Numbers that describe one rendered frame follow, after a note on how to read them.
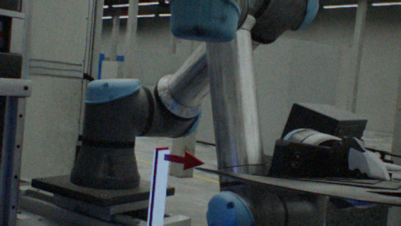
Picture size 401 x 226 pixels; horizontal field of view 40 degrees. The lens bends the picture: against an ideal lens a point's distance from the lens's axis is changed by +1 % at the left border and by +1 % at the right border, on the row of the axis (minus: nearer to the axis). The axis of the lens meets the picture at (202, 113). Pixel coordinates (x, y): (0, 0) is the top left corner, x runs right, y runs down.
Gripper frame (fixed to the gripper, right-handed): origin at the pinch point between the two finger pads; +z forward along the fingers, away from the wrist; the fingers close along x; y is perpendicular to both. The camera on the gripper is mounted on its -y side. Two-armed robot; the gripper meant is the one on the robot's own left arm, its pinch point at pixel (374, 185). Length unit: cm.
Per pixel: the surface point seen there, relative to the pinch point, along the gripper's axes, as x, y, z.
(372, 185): -0.7, -3.7, 7.0
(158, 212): 9.4, -22.8, -9.1
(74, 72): -3, -55, -208
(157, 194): 7.1, -23.4, -8.7
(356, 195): 0.1, -6.7, 10.5
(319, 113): -7, 11, -54
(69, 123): 21, -53, -207
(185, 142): 67, 57, -669
